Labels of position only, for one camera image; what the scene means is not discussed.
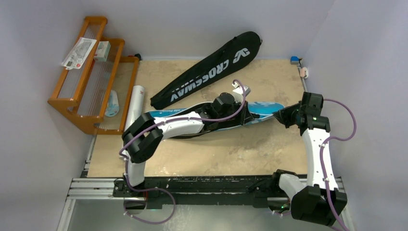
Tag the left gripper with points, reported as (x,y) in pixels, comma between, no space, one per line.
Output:
(244,111)

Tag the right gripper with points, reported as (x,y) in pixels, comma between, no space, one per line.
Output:
(285,115)

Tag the blue racket bag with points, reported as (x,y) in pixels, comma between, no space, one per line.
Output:
(260,111)

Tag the black Crossway racket bag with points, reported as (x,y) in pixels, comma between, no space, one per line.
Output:
(230,58)

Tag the white shuttlecock tube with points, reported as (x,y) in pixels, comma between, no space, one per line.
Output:
(135,105)

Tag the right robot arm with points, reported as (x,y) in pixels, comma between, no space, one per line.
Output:
(319,200)

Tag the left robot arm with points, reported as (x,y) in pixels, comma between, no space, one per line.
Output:
(143,136)

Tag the blue white wipes pack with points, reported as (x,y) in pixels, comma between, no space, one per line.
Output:
(112,107)

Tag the blue clip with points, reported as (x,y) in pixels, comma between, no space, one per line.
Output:
(294,60)

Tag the wooden shelf rack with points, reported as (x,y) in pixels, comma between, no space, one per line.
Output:
(81,95)

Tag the small white green box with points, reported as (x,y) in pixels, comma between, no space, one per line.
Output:
(102,51)

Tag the white plastic package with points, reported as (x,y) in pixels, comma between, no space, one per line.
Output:
(79,53)

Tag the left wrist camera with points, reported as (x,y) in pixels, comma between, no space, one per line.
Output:
(239,93)

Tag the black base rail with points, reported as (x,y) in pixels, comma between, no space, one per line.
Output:
(258,191)

